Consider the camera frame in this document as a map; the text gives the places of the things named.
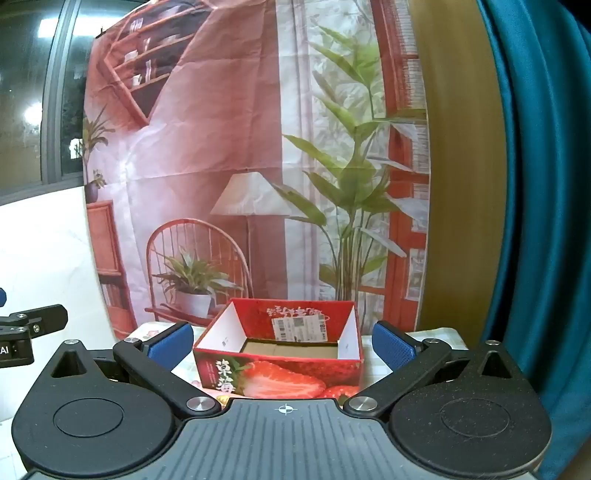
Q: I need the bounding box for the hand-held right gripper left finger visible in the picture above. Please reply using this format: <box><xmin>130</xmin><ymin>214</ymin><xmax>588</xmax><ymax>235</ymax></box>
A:
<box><xmin>44</xmin><ymin>322</ymin><xmax>222</xmax><ymax>418</ymax></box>

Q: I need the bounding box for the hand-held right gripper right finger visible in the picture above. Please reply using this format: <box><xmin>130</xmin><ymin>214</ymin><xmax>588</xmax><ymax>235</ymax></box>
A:
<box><xmin>344</xmin><ymin>320</ymin><xmax>526</xmax><ymax>418</ymax></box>

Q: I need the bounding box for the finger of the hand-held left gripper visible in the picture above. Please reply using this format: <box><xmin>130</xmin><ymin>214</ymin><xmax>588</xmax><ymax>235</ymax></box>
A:
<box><xmin>0</xmin><ymin>304</ymin><xmax>69</xmax><ymax>340</ymax></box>

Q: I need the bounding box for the red strawberry print cardboard box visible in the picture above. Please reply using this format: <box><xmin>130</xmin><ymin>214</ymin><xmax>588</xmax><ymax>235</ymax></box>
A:
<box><xmin>192</xmin><ymin>298</ymin><xmax>365</xmax><ymax>400</ymax></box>

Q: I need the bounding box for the green checked cartoon tablecloth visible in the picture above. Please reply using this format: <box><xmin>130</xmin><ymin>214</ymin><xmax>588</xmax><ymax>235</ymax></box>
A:
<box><xmin>124</xmin><ymin>322</ymin><xmax>472</xmax><ymax>409</ymax></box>

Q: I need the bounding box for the printed room scene backdrop cloth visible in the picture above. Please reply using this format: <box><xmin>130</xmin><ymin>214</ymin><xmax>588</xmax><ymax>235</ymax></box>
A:
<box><xmin>82</xmin><ymin>0</ymin><xmax>432</xmax><ymax>340</ymax></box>

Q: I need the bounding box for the teal curtain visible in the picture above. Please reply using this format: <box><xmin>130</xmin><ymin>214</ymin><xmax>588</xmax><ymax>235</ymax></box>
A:
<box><xmin>475</xmin><ymin>0</ymin><xmax>591</xmax><ymax>480</ymax></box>

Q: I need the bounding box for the dark glass window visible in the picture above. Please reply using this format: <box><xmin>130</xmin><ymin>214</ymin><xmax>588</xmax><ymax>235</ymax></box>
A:
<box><xmin>0</xmin><ymin>0</ymin><xmax>100</xmax><ymax>206</ymax></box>

